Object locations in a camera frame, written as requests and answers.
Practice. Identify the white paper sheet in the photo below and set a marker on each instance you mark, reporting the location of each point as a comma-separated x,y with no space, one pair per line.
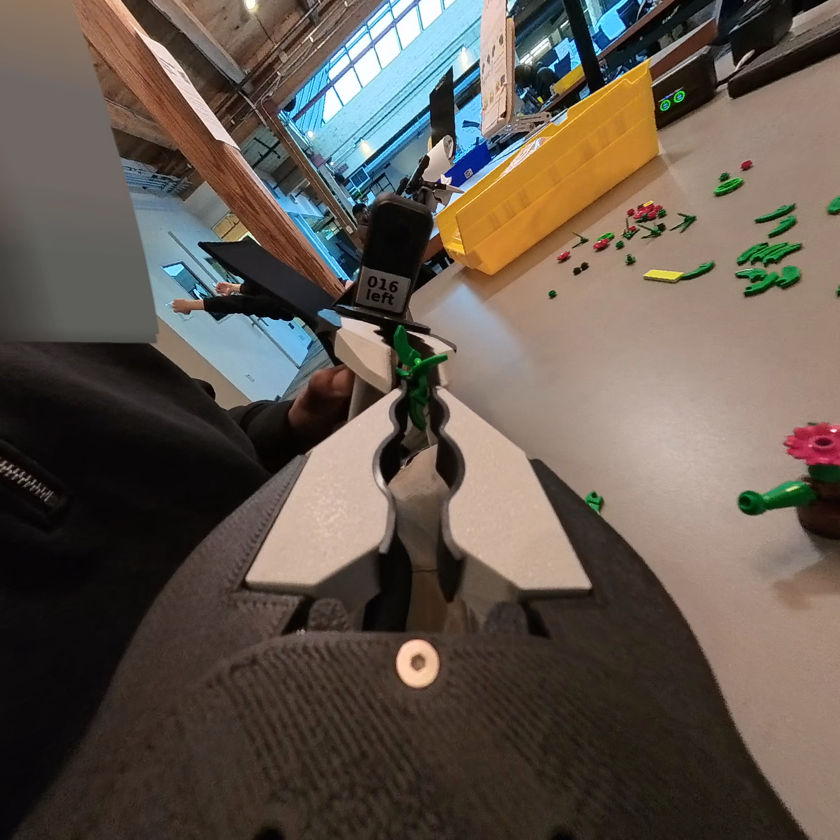
190,88

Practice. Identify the green toy plant stem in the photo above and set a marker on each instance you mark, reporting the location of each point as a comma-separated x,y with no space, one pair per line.
416,397

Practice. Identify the white paper roll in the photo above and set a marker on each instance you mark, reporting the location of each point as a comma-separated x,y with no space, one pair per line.
438,161

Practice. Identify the white printed sign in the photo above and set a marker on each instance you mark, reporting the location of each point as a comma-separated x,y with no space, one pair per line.
497,65

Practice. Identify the person's left hand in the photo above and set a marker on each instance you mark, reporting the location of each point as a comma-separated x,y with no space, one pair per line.
321,407

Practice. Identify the yellow plastic bin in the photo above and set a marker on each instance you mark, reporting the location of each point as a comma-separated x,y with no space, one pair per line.
558,177

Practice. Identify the dark flat case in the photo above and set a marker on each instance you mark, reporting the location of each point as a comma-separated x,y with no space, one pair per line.
787,65

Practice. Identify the large paned window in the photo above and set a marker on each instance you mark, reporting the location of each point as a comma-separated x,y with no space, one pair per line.
380,46

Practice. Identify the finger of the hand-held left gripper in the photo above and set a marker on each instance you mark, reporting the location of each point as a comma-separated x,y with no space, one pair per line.
367,358
441,367

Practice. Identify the scattered green toy leaves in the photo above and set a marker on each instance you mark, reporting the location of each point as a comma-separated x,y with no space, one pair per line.
768,253

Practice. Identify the person's left forearm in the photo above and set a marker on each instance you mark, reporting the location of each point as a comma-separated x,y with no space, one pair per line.
262,433

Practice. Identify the black power unit green lights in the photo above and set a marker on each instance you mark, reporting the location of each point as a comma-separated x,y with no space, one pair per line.
686,85

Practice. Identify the dark flat panel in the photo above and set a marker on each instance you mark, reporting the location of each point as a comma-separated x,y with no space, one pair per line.
262,272

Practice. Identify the cluster of small red flowers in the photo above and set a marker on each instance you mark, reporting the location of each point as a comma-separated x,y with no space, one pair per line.
646,213

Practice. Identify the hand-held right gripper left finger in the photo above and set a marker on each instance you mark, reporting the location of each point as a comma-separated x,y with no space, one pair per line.
328,512

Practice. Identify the small green toy piece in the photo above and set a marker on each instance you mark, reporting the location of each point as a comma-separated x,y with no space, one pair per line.
594,502

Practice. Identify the black zip jacket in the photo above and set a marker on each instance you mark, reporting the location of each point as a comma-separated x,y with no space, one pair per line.
98,525

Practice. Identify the yellow flat toy tile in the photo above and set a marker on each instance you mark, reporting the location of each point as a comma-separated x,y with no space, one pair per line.
663,275

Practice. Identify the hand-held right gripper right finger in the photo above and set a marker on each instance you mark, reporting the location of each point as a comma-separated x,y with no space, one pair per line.
512,518

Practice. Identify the toy potted pink flower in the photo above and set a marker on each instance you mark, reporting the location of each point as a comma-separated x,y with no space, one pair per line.
817,446

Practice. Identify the wooden beam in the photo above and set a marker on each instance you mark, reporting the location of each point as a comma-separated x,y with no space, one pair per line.
216,164

